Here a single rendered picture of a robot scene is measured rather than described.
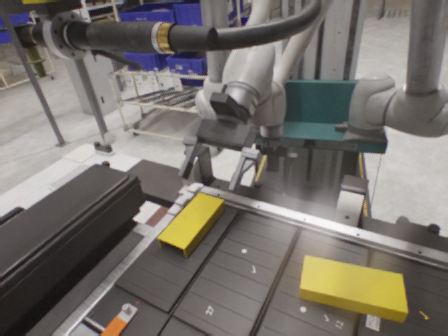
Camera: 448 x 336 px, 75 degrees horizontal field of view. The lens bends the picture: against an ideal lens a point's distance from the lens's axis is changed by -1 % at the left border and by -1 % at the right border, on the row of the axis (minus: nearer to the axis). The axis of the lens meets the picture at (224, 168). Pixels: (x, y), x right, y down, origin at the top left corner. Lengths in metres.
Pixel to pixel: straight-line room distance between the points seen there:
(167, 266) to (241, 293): 0.16
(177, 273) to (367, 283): 0.34
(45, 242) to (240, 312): 0.37
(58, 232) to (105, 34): 0.37
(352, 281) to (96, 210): 0.50
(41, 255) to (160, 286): 0.22
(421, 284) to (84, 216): 0.64
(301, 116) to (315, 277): 1.11
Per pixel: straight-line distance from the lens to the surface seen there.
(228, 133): 0.68
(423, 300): 0.63
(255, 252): 0.63
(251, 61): 0.75
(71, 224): 0.65
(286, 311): 0.56
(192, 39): 0.44
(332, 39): 1.53
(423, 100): 1.25
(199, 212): 0.67
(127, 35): 0.52
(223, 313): 0.56
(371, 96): 1.35
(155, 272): 0.63
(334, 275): 0.57
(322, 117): 1.56
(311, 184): 1.89
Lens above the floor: 1.49
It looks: 34 degrees down
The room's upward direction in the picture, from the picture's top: 6 degrees counter-clockwise
